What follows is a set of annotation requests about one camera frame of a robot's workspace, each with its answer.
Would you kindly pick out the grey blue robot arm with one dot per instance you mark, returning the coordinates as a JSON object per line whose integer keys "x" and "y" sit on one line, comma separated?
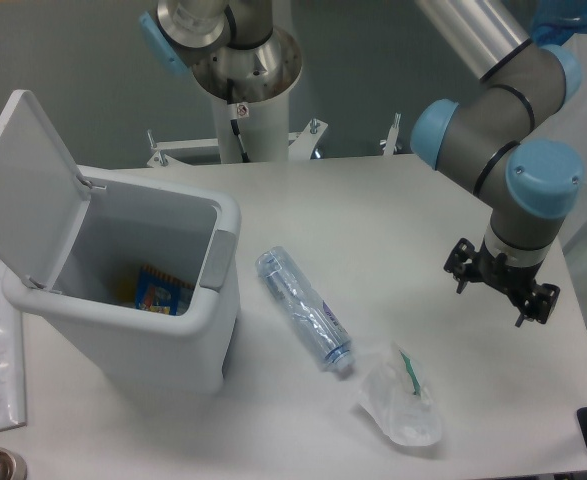
{"x": 248, "y": 66}

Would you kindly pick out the white trash can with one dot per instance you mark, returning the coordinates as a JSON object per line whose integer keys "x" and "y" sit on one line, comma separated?
{"x": 188, "y": 232}

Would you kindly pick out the crushed clear plastic bottle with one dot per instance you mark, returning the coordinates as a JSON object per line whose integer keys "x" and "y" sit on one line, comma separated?
{"x": 316, "y": 326}

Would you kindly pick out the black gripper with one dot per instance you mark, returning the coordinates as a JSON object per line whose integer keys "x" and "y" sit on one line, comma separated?
{"x": 535, "y": 302}

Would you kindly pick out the colourful snack wrapper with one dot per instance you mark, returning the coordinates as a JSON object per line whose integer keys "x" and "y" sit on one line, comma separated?
{"x": 159, "y": 292}

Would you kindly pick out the blue water jug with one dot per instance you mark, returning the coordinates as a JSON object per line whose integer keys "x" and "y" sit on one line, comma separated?
{"x": 555, "y": 21}

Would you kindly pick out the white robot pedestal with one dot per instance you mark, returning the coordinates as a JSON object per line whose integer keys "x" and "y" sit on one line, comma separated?
{"x": 284, "y": 129}

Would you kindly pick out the white trash can lid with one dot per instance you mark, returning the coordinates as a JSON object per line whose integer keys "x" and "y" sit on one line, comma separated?
{"x": 44, "y": 197}

